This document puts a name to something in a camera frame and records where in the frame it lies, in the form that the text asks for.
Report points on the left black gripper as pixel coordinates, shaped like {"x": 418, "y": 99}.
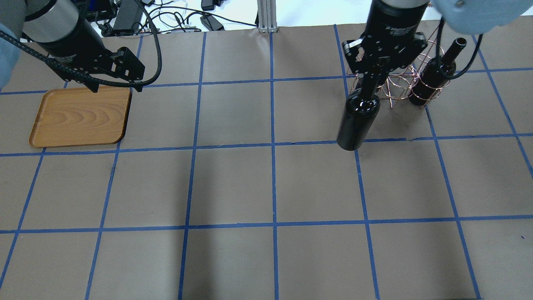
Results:
{"x": 71, "y": 43}

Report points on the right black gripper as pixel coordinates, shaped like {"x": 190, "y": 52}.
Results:
{"x": 394, "y": 17}

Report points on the dark wine bottle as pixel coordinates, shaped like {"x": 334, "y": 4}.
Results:
{"x": 432, "y": 77}
{"x": 359, "y": 114}

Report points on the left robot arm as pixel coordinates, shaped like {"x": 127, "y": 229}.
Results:
{"x": 41, "y": 21}

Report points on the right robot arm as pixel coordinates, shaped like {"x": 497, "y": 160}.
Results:
{"x": 475, "y": 17}

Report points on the wooden tray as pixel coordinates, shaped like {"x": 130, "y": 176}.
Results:
{"x": 79, "y": 117}

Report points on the black power adapter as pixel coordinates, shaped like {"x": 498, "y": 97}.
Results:
{"x": 211, "y": 23}

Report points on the copper wire bottle basket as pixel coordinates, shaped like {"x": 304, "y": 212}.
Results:
{"x": 398, "y": 85}

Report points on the aluminium frame post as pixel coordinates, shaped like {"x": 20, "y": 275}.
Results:
{"x": 266, "y": 13}

